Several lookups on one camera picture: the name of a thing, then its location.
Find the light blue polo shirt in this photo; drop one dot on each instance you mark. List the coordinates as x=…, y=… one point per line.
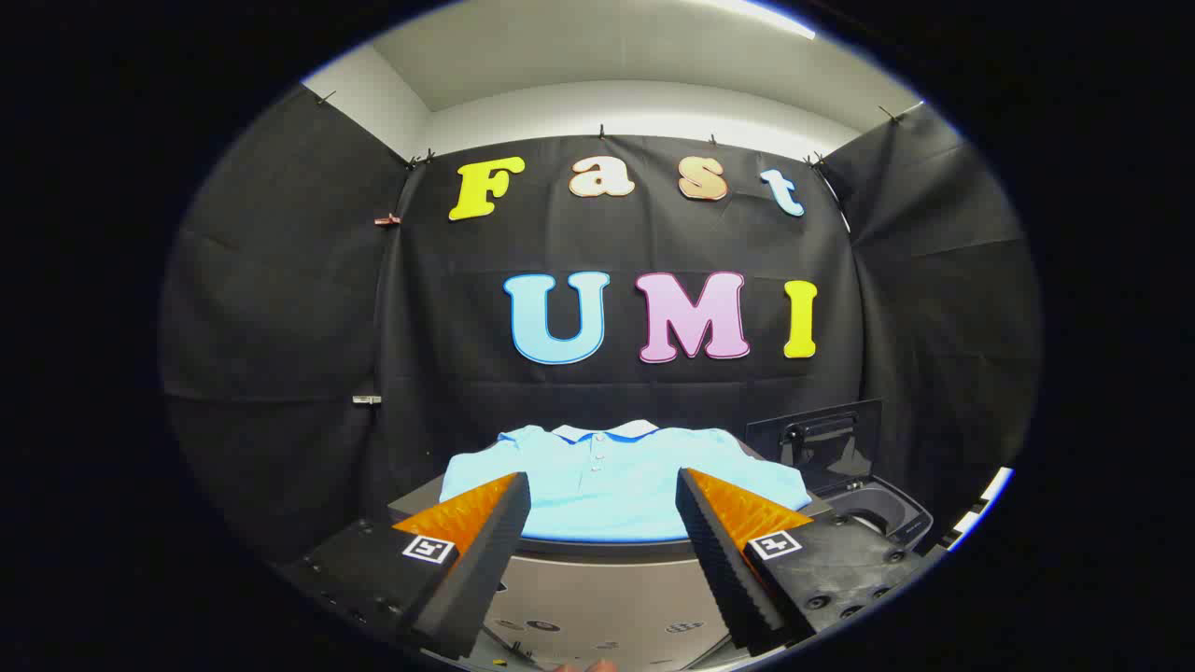
x=607, y=485

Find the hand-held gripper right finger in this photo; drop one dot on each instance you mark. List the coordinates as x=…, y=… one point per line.
x=724, y=560

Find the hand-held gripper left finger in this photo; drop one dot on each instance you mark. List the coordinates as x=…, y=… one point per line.
x=485, y=560

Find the dark transparent washing machine lid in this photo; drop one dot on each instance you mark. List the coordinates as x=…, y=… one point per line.
x=822, y=439

